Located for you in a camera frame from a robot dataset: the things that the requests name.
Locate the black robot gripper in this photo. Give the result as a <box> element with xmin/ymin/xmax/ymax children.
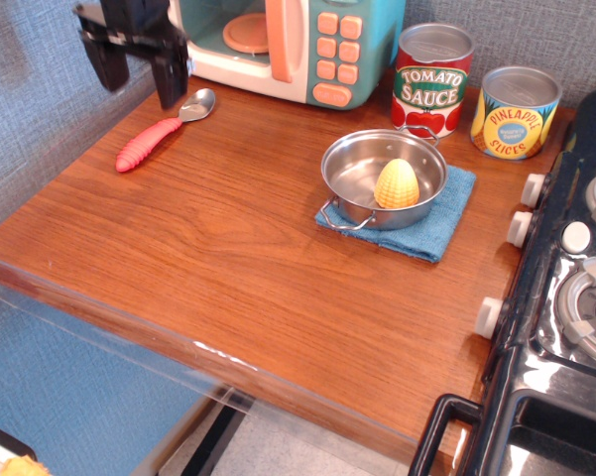
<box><xmin>73</xmin><ymin>0</ymin><xmax>188</xmax><ymax>109</ymax></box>

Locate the red handled metal spoon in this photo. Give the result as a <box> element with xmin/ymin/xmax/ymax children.
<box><xmin>115</xmin><ymin>88</ymin><xmax>216</xmax><ymax>173</ymax></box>

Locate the teal toy microwave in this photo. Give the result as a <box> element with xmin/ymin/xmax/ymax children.
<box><xmin>170</xmin><ymin>1</ymin><xmax>406</xmax><ymax>110</ymax></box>

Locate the small steel pot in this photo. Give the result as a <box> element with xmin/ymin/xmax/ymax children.
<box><xmin>320</xmin><ymin>126</ymin><xmax>448</xmax><ymax>231</ymax></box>

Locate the yellow toy corn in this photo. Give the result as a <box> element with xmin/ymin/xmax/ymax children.
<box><xmin>374</xmin><ymin>159</ymin><xmax>420</xmax><ymax>209</ymax></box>

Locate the tomato sauce can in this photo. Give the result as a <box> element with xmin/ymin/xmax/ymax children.
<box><xmin>391</xmin><ymin>23</ymin><xmax>474</xmax><ymax>139</ymax></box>

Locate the blue folded cloth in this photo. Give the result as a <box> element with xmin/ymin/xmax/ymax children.
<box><xmin>315</xmin><ymin>166</ymin><xmax>476</xmax><ymax>263</ymax></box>

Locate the pineapple slices can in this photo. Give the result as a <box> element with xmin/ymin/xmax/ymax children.
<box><xmin>470</xmin><ymin>65</ymin><xmax>562</xmax><ymax>161</ymax></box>

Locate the white stove knob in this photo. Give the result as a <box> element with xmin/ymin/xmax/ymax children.
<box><xmin>506</xmin><ymin>211</ymin><xmax>533</xmax><ymax>248</ymax></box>
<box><xmin>474</xmin><ymin>297</ymin><xmax>504</xmax><ymax>340</ymax></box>
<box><xmin>521</xmin><ymin>174</ymin><xmax>546</xmax><ymax>208</ymax></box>

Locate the yellow fuzzy toy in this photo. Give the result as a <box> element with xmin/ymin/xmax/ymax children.
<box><xmin>0</xmin><ymin>455</ymin><xmax>51</xmax><ymax>476</ymax></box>

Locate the white round stove button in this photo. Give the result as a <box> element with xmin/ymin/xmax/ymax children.
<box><xmin>561</xmin><ymin>221</ymin><xmax>591</xmax><ymax>254</ymax></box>

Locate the black toy stove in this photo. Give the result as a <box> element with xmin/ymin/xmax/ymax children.
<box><xmin>407</xmin><ymin>84</ymin><xmax>596</xmax><ymax>476</ymax></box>

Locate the black oven door handle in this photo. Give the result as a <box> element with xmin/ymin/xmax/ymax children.
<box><xmin>409</xmin><ymin>394</ymin><xmax>483</xmax><ymax>476</ymax></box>

